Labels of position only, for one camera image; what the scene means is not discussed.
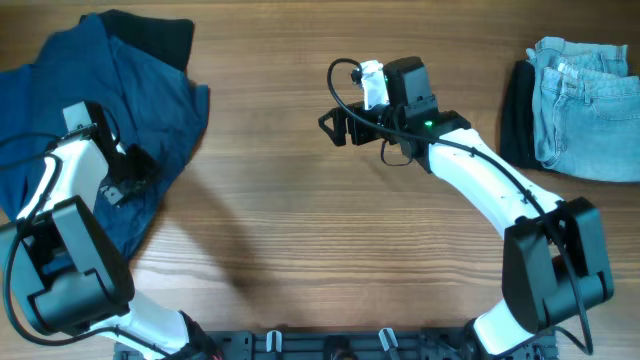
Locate navy blue shorts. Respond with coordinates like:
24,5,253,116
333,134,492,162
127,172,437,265
1,14,209,259

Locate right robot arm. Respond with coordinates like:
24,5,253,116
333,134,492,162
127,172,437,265
318,56,614,359

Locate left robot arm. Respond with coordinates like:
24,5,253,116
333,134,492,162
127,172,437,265
1,101,223,359

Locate black folded garment under jeans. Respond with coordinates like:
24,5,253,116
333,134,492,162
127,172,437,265
499,60,545,171

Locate black t-shirt with logo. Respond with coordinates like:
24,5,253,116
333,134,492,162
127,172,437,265
97,9,195,73

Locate light blue folded jeans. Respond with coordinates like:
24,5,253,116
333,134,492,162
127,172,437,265
527,37,639,183

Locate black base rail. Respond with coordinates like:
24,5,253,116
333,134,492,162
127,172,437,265
113,327,559,360

